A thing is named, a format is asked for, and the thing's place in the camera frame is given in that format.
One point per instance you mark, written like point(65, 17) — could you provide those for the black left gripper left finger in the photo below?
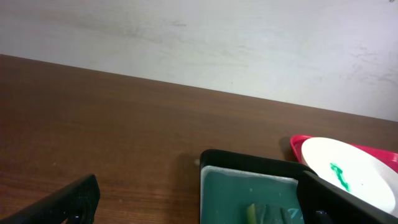
point(75, 203)

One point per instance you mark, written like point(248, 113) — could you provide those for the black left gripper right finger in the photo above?
point(322, 202)

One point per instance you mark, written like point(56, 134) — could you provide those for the white plate green stain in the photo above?
point(352, 170)

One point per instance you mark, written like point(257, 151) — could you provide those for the green yellow sponge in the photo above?
point(267, 214)

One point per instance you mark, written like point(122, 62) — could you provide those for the red plastic tray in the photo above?
point(387, 157)

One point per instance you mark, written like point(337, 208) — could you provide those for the black tray with green water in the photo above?
point(230, 182)

